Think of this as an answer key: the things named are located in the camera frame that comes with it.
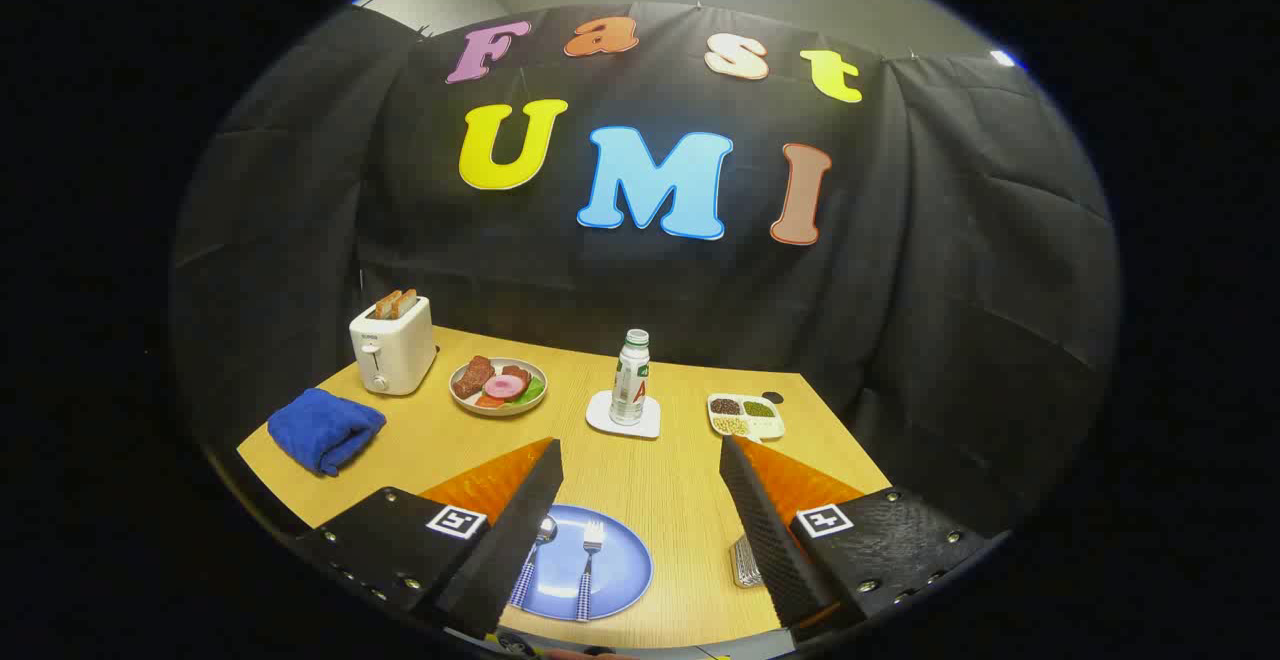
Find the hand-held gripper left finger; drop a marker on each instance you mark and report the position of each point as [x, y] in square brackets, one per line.
[510, 550]

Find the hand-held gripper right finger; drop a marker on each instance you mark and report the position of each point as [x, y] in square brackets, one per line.
[770, 530]

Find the metal cutlery basket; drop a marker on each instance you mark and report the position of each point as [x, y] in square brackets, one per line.
[746, 562]

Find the blue round plate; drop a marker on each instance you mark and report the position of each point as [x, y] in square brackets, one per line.
[622, 562]

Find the white divided bean tray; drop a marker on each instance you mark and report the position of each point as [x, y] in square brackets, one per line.
[745, 417]

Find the orange tomato slice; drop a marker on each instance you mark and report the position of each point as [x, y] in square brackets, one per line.
[488, 401]

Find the grey food plate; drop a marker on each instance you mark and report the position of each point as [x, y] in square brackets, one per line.
[468, 404]

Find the white square coaster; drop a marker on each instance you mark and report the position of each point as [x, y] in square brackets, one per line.
[598, 418]

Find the green lettuce leaf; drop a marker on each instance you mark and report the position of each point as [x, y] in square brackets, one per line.
[532, 392]

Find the pink ham slice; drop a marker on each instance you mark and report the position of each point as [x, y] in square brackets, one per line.
[503, 386]

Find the small brown meat piece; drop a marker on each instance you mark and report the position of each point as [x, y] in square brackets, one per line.
[515, 373]

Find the large brown meat piece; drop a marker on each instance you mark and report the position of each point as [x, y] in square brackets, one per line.
[473, 376]

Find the white plastic bottle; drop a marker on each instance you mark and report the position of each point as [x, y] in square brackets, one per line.
[630, 385]

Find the blue folded towel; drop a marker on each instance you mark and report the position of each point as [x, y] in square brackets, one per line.
[325, 430]

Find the white toaster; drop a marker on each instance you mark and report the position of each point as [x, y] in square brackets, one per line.
[395, 355]

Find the brown toast slice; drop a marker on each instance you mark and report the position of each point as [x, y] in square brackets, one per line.
[386, 304]
[406, 302]

